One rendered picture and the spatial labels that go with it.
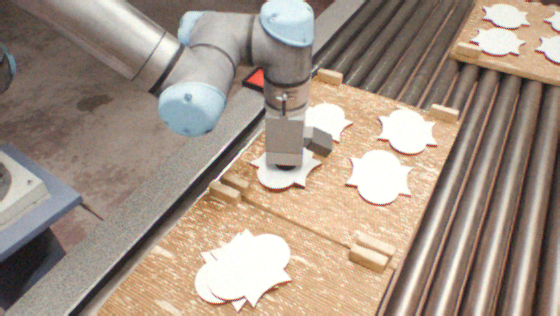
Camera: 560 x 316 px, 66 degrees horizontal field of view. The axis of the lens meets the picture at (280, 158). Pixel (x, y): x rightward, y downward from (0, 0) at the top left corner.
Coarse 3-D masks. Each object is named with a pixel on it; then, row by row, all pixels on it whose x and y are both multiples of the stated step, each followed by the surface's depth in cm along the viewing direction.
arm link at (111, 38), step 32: (32, 0) 46; (64, 0) 46; (96, 0) 47; (64, 32) 48; (96, 32) 48; (128, 32) 49; (160, 32) 51; (128, 64) 50; (160, 64) 51; (192, 64) 52; (224, 64) 57; (160, 96) 52; (192, 96) 51; (224, 96) 55; (192, 128) 54
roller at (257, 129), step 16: (384, 0) 141; (368, 16) 132; (352, 32) 124; (336, 48) 118; (320, 64) 112; (256, 128) 93; (240, 144) 90; (224, 160) 87; (208, 176) 84; (192, 192) 81; (176, 208) 79; (160, 240) 73; (144, 256) 71; (128, 272) 69; (112, 288) 67; (96, 304) 65
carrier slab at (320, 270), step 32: (192, 224) 73; (224, 224) 73; (256, 224) 73; (288, 224) 73; (160, 256) 69; (192, 256) 69; (320, 256) 69; (128, 288) 65; (160, 288) 65; (192, 288) 65; (288, 288) 65; (320, 288) 65; (352, 288) 65; (384, 288) 65
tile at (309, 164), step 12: (264, 156) 83; (312, 156) 83; (264, 168) 80; (276, 168) 80; (300, 168) 80; (312, 168) 81; (264, 180) 78; (276, 180) 78; (288, 180) 78; (300, 180) 78
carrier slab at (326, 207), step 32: (320, 96) 99; (352, 96) 99; (352, 128) 91; (448, 128) 91; (320, 160) 84; (416, 160) 84; (256, 192) 78; (288, 192) 78; (320, 192) 78; (352, 192) 78; (416, 192) 78; (320, 224) 73; (352, 224) 73; (384, 224) 73; (416, 224) 74
